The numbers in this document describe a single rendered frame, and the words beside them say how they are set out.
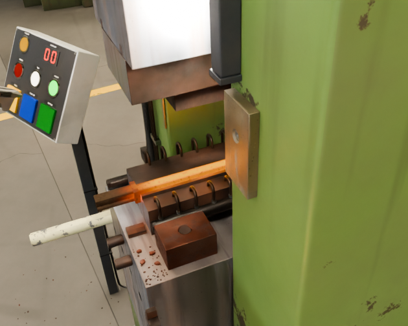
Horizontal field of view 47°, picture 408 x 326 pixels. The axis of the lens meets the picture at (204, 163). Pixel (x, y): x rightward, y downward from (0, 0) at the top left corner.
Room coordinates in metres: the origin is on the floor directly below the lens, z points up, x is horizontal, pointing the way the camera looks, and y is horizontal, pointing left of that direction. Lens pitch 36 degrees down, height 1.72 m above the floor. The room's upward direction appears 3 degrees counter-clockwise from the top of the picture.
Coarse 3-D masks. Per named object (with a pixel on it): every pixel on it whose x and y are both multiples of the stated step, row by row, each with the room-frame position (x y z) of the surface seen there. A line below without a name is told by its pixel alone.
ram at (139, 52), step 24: (96, 0) 0.98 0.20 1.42; (120, 0) 0.77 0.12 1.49; (144, 0) 0.77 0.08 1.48; (168, 0) 0.79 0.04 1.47; (192, 0) 0.80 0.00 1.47; (120, 24) 0.79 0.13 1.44; (144, 24) 0.77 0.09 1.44; (168, 24) 0.79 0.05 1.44; (192, 24) 0.80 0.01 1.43; (120, 48) 0.83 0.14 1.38; (144, 48) 0.77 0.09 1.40; (168, 48) 0.78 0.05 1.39; (192, 48) 0.80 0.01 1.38
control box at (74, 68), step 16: (16, 32) 1.49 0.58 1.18; (32, 32) 1.43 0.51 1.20; (16, 48) 1.46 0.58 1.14; (32, 48) 1.40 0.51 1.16; (48, 48) 1.35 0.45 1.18; (64, 48) 1.31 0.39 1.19; (16, 64) 1.42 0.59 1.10; (32, 64) 1.37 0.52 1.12; (48, 64) 1.32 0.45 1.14; (64, 64) 1.28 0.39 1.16; (80, 64) 1.26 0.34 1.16; (96, 64) 1.30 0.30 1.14; (16, 80) 1.39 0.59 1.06; (48, 80) 1.30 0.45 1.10; (64, 80) 1.25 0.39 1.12; (80, 80) 1.25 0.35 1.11; (32, 96) 1.31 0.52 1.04; (48, 96) 1.27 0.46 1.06; (64, 96) 1.22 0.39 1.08; (80, 96) 1.25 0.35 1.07; (64, 112) 1.20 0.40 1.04; (80, 112) 1.24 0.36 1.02; (32, 128) 1.26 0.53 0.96; (64, 128) 1.19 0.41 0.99; (80, 128) 1.23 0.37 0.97
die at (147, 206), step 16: (224, 144) 1.08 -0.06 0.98; (160, 160) 1.02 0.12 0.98; (176, 160) 1.02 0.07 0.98; (192, 160) 1.00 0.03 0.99; (208, 160) 0.99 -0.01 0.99; (128, 176) 0.97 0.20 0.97; (144, 176) 0.94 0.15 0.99; (160, 176) 0.94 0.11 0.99; (208, 176) 0.92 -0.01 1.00; (224, 176) 0.92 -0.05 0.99; (160, 192) 0.87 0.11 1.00; (176, 192) 0.87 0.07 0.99; (192, 192) 0.87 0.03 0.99; (208, 192) 0.86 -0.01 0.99; (224, 192) 0.88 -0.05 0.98; (144, 208) 0.84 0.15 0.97; (176, 208) 0.83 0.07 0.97
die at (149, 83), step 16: (112, 48) 0.90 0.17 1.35; (112, 64) 0.93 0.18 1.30; (128, 64) 0.81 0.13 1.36; (160, 64) 0.83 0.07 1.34; (176, 64) 0.84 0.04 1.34; (192, 64) 0.85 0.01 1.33; (208, 64) 0.86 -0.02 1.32; (128, 80) 0.81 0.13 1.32; (144, 80) 0.82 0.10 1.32; (160, 80) 0.83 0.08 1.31; (176, 80) 0.84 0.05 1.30; (192, 80) 0.85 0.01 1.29; (208, 80) 0.86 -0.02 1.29; (128, 96) 0.82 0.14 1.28; (144, 96) 0.82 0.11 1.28; (160, 96) 0.83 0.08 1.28
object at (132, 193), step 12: (192, 168) 0.94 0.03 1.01; (204, 168) 0.94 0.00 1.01; (216, 168) 0.94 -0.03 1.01; (156, 180) 0.90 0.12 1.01; (168, 180) 0.90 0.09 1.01; (180, 180) 0.90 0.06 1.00; (108, 192) 0.86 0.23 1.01; (120, 192) 0.86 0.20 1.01; (132, 192) 0.86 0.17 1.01; (144, 192) 0.87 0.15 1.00; (96, 204) 0.83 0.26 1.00; (108, 204) 0.84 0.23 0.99; (120, 204) 0.85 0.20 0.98
